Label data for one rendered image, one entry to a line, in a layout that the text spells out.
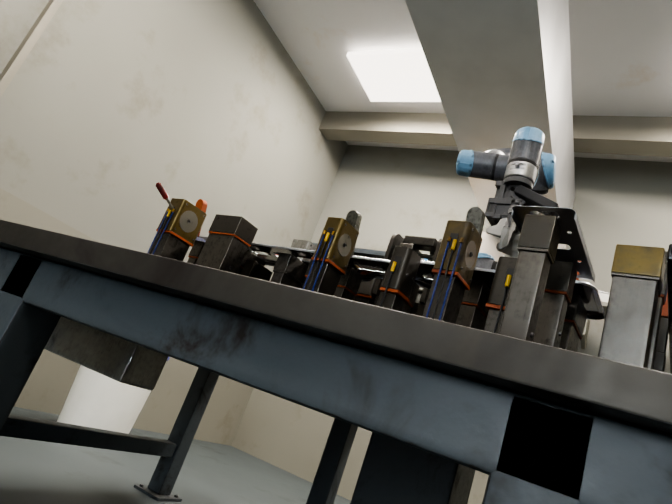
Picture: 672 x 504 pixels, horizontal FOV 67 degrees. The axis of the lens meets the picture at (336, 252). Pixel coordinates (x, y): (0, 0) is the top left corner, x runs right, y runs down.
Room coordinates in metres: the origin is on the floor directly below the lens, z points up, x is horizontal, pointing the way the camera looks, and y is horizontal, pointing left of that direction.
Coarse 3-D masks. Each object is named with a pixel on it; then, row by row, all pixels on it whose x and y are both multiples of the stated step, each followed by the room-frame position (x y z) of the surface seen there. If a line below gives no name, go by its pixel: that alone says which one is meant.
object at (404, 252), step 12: (396, 252) 1.12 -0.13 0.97; (408, 252) 1.10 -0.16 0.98; (396, 264) 1.11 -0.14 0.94; (408, 264) 1.11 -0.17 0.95; (396, 276) 1.11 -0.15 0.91; (408, 276) 1.12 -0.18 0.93; (384, 288) 1.12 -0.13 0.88; (396, 288) 1.10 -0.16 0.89; (408, 288) 1.13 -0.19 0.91; (384, 300) 1.13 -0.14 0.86; (396, 300) 1.12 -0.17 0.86; (408, 300) 1.15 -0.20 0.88
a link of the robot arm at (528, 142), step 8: (520, 128) 1.12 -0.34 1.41; (528, 128) 1.10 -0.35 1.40; (536, 128) 1.09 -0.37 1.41; (520, 136) 1.11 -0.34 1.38; (528, 136) 1.09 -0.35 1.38; (536, 136) 1.09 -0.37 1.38; (544, 136) 1.11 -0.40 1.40; (512, 144) 1.13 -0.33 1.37; (520, 144) 1.10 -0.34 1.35; (528, 144) 1.09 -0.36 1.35; (536, 144) 1.09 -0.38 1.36; (512, 152) 1.12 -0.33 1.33; (520, 152) 1.10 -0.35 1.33; (528, 152) 1.09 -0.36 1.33; (536, 152) 1.09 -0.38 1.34; (512, 160) 1.11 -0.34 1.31; (520, 160) 1.10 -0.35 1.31; (528, 160) 1.09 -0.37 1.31; (536, 160) 1.10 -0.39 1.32
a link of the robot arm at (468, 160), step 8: (464, 152) 1.25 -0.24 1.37; (472, 152) 1.24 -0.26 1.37; (480, 152) 1.24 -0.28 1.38; (488, 152) 1.33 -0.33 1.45; (496, 152) 1.48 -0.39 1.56; (504, 152) 1.50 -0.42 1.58; (464, 160) 1.25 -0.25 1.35; (472, 160) 1.24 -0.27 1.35; (480, 160) 1.23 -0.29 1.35; (488, 160) 1.22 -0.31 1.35; (496, 160) 1.22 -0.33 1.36; (456, 168) 1.28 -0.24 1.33; (464, 168) 1.26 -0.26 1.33; (472, 168) 1.25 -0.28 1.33; (480, 168) 1.24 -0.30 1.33; (488, 168) 1.23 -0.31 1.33; (472, 176) 1.28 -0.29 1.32; (480, 176) 1.26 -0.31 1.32; (488, 176) 1.25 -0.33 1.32
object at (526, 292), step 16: (528, 224) 0.75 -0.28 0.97; (544, 224) 0.73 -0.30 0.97; (528, 240) 0.74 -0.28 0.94; (544, 240) 0.73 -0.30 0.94; (528, 256) 0.74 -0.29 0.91; (544, 256) 0.73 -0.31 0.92; (528, 272) 0.74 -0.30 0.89; (544, 272) 0.74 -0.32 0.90; (512, 288) 0.75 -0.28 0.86; (528, 288) 0.74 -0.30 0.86; (544, 288) 0.76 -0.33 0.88; (512, 304) 0.75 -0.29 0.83; (528, 304) 0.73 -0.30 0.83; (512, 320) 0.75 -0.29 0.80; (528, 320) 0.73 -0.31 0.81; (512, 336) 0.74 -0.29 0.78; (528, 336) 0.74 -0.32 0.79
